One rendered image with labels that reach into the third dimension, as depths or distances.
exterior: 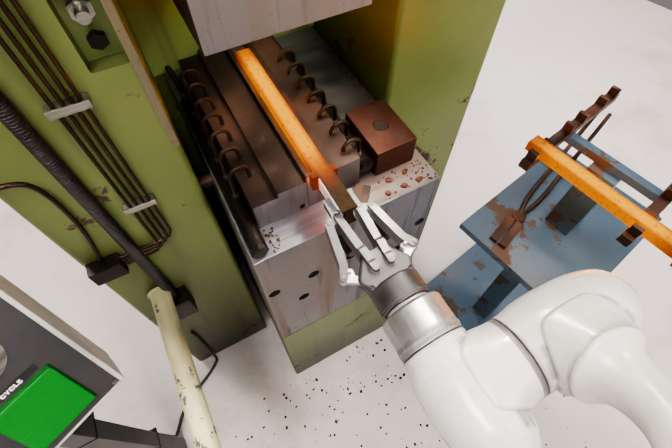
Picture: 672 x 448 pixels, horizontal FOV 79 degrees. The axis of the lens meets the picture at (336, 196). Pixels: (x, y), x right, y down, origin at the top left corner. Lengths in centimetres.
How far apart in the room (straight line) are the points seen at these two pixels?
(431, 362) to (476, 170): 159
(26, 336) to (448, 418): 47
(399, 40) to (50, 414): 74
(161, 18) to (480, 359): 85
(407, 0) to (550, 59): 210
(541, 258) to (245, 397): 105
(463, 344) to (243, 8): 43
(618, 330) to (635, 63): 257
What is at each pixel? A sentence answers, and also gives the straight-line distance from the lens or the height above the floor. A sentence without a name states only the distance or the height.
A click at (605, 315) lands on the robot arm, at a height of 109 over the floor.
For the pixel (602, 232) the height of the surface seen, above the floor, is 67.
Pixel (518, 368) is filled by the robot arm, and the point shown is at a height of 106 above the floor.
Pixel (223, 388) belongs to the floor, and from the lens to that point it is 160.
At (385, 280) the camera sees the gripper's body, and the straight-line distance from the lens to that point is 55.
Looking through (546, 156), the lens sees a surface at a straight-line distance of 87.
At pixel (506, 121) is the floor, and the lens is 232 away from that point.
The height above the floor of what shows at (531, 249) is 67.
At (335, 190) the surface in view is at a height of 102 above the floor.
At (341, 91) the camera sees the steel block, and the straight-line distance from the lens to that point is 93.
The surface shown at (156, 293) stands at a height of 64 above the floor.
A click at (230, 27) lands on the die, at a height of 129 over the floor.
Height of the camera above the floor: 154
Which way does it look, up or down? 56 degrees down
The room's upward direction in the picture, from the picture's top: straight up
